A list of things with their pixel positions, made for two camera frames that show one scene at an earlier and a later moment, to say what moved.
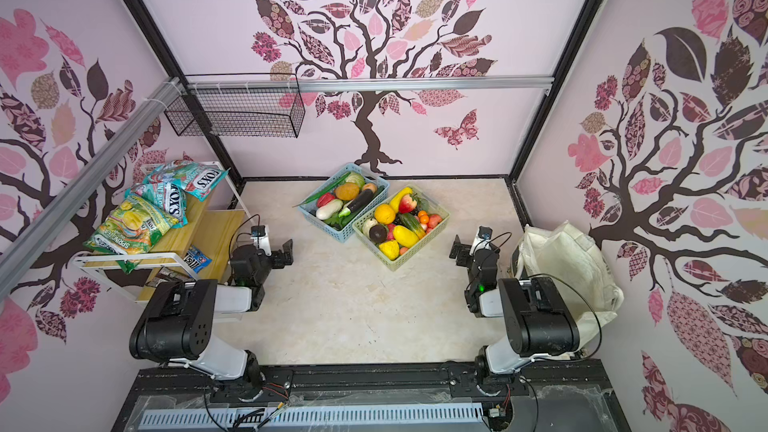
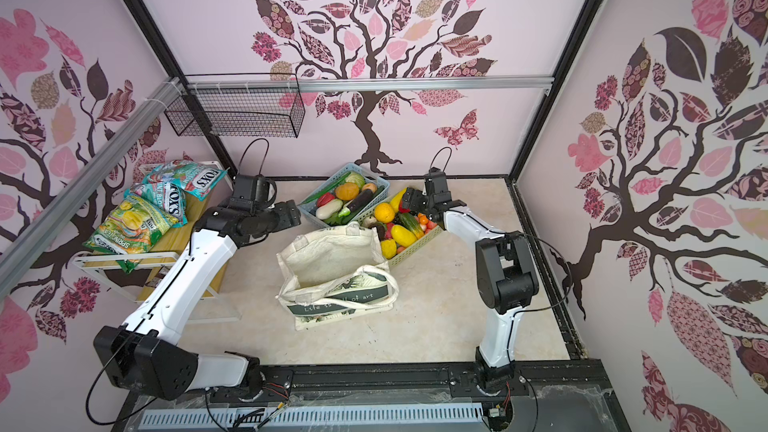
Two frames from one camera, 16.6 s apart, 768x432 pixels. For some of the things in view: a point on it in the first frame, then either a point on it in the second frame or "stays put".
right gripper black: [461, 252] -> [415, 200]
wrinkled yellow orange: [384, 214] stays put
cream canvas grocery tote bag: [575, 261] -> [333, 273]
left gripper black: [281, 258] -> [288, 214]
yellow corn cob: [395, 201] stays put
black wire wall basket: [243, 105] stays put
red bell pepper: [324, 200] stays put
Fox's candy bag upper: [199, 178] stays put
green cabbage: [356, 177] stays put
